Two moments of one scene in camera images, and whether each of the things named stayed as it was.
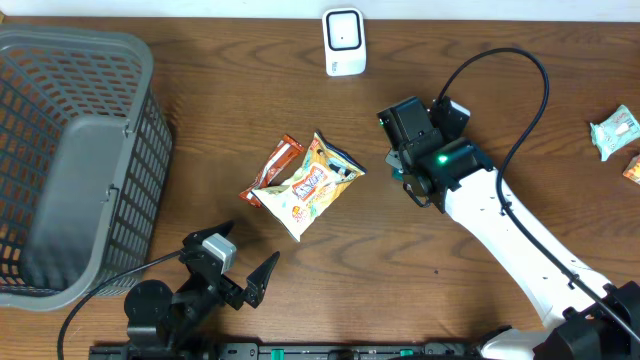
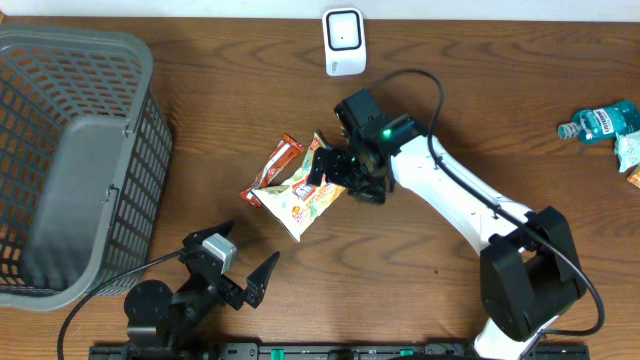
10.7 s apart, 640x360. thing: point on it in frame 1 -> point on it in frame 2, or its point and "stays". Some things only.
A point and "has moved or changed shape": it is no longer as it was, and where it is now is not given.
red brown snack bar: (285, 151) stays
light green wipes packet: (615, 131) -> (627, 150)
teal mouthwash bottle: (398, 173) has moved or changed shape
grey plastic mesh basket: (85, 158) stays
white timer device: (344, 41) stays
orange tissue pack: (632, 171) stays
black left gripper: (235, 298) stays
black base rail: (286, 351) stays
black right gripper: (395, 158) -> (370, 192)
